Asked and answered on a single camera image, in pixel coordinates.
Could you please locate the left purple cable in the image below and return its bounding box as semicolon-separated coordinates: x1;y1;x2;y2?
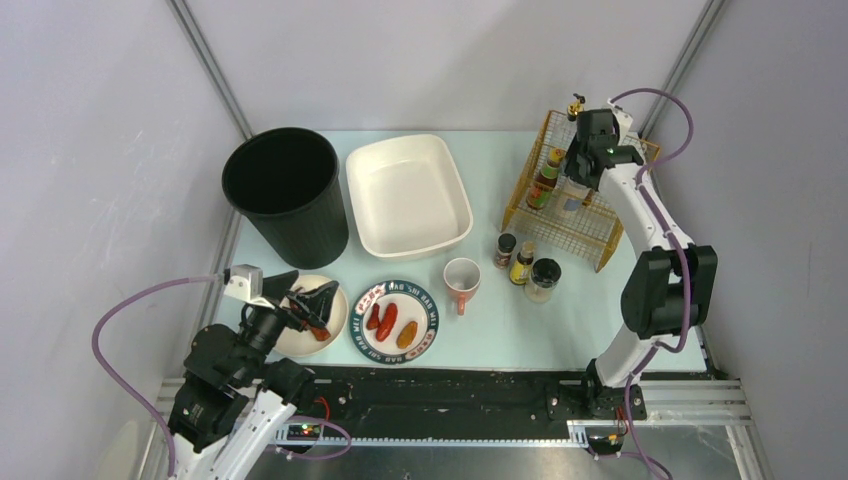
91;276;227;480

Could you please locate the orange ceramic mug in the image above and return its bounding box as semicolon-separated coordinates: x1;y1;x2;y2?
443;258;482;316

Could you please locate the orange sausage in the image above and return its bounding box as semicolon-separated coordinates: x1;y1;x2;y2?
396;321;418;350

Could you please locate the jar with black lid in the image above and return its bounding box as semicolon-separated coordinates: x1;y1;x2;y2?
524;258;562;303

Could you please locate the dark brown small bottle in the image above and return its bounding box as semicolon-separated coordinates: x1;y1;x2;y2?
494;233;517;269

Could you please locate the green rimmed patterned plate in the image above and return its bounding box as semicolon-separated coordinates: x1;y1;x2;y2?
349;280;439;366

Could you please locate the yellow wire basket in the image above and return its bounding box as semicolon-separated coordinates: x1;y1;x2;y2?
501;110;624;271

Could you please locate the black ribbed trash bin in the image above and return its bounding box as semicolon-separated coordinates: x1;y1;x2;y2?
221;127;349;270

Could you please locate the small bottle tan cap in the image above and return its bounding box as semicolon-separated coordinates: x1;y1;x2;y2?
509;240;536;286

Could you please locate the brown meat piece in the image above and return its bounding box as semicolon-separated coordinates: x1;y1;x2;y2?
310;327;331;342

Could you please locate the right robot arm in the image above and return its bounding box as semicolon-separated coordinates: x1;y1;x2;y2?
563;108;718;418

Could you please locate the right electronics board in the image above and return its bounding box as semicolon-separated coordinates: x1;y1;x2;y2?
586;434;626;456

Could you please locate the left electronics board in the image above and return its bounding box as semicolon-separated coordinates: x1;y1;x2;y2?
285;423;323;442

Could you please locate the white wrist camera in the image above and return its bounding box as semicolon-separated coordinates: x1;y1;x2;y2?
609;103;633;143
223;264;266;306

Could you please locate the white rectangular tub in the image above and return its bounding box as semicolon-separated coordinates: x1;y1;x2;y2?
345;134;474;261

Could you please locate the glass oil bottle gold spout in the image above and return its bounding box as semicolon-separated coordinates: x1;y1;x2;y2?
566;93;586;128

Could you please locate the cream plate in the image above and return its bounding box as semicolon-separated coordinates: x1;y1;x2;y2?
273;287;349;358

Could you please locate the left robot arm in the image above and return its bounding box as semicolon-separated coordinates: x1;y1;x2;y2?
168;265;339;479

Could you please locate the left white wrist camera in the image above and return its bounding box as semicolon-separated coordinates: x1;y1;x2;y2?
223;264;266;306

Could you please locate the red label sauce bottle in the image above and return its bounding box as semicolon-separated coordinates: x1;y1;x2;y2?
526;148;566;210

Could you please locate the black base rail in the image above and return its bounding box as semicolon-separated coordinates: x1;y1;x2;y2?
218;362;647;442

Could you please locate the electronics board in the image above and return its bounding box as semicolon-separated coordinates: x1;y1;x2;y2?
586;434;626;456
285;423;323;442

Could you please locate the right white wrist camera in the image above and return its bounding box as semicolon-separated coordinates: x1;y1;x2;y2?
609;103;633;143

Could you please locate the large red sausage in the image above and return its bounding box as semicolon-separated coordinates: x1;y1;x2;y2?
375;303;398;342

